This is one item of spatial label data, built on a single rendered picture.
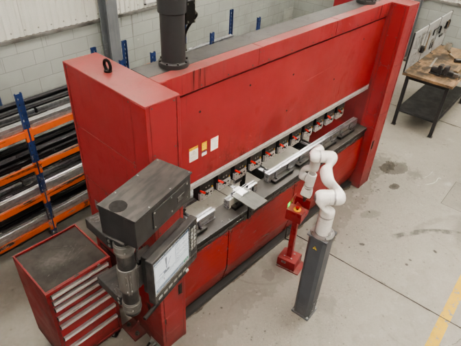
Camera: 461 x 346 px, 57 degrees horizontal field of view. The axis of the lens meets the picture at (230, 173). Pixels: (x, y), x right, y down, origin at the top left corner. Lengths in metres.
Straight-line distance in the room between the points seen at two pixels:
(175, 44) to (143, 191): 0.95
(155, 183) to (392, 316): 2.87
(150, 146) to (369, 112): 3.38
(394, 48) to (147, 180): 3.37
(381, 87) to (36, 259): 3.87
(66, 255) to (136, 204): 1.30
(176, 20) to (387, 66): 2.94
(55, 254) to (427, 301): 3.43
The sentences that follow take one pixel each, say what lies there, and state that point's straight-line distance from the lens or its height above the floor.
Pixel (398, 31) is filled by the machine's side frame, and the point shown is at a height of 2.04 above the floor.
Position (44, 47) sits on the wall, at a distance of 7.00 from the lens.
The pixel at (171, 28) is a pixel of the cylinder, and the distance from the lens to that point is 2.70.
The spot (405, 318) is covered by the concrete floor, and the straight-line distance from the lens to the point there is 4.51.
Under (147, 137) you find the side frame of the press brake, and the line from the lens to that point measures 2.42.
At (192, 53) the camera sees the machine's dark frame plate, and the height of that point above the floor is 2.30.
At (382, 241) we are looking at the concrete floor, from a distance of 5.15.
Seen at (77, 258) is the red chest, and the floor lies 0.98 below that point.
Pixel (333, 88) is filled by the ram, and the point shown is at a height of 1.60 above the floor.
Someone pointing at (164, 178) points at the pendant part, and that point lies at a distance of 2.37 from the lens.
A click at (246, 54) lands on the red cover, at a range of 3.11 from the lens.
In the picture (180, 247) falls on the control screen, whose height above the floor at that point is 1.49.
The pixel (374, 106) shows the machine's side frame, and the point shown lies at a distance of 5.26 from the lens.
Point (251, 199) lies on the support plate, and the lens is 3.73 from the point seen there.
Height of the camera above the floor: 3.36
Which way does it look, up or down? 36 degrees down
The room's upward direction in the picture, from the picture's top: 3 degrees clockwise
